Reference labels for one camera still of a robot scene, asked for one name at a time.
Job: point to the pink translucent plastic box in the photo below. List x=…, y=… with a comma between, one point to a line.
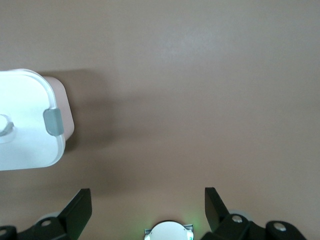
x=66, y=120

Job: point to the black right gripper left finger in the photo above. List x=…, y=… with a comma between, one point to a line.
x=75, y=212

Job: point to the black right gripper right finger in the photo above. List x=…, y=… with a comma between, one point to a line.
x=217, y=215

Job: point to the white box lid grey latches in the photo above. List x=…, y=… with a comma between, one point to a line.
x=25, y=150

